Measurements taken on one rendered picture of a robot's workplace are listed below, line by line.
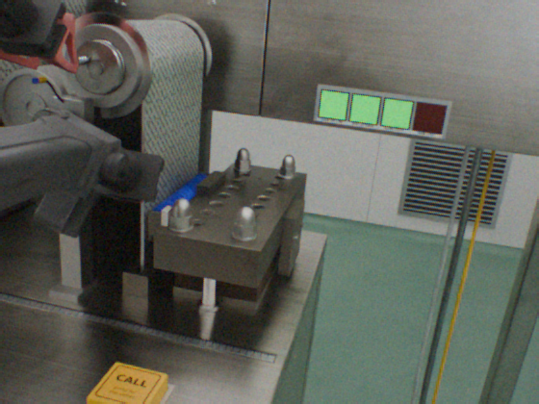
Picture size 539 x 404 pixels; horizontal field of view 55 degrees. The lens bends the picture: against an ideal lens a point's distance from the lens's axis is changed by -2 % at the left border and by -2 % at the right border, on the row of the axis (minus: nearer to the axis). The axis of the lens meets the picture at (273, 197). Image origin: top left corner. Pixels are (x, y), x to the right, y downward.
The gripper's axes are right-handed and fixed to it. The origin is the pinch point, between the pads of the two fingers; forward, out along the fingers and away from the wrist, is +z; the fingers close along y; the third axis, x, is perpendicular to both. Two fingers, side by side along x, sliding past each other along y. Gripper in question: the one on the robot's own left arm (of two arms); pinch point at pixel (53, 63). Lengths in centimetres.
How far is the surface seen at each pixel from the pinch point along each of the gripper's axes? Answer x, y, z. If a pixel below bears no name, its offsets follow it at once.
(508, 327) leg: -9, 80, 79
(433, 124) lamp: 18, 53, 34
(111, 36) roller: 6.1, 5.9, 1.1
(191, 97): 10.5, 10.3, 22.9
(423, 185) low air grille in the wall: 106, 74, 263
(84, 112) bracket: -3.6, 3.0, 5.8
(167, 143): -0.4, 10.2, 19.6
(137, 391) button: -37.3, 21.0, 7.3
